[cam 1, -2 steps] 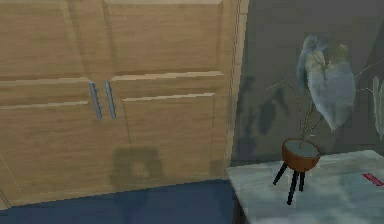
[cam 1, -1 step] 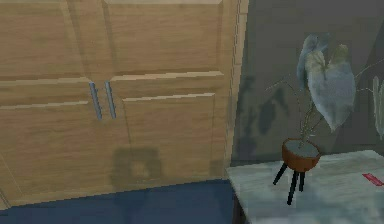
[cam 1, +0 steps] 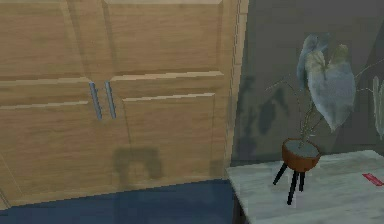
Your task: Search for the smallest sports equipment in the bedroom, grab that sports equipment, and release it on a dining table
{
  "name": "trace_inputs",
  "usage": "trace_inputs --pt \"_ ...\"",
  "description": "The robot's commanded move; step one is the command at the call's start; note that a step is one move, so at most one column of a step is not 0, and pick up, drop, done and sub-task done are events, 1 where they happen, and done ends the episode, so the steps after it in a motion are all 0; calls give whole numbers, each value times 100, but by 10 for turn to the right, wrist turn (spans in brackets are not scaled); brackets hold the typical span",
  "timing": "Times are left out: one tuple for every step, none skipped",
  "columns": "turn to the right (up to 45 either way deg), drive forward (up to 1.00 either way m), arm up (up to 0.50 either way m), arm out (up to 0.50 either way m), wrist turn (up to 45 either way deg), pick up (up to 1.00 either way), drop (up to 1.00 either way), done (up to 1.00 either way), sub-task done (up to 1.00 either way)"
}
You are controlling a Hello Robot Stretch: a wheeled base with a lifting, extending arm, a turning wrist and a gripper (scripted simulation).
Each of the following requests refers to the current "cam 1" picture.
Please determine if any light wooden wardrobe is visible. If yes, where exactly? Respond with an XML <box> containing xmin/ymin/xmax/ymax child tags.
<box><xmin>0</xmin><ymin>0</ymin><xmax>250</xmax><ymax>212</ymax></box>

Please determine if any house plant in brown pot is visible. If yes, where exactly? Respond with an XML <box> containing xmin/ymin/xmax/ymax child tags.
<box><xmin>265</xmin><ymin>31</ymin><xmax>384</xmax><ymax>206</ymax></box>

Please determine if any pale marble-top table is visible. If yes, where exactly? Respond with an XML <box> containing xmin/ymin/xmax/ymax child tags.
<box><xmin>225</xmin><ymin>149</ymin><xmax>384</xmax><ymax>224</ymax></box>

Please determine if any small red flat item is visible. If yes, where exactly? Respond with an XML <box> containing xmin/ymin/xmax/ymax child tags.
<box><xmin>362</xmin><ymin>172</ymin><xmax>384</xmax><ymax>187</ymax></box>

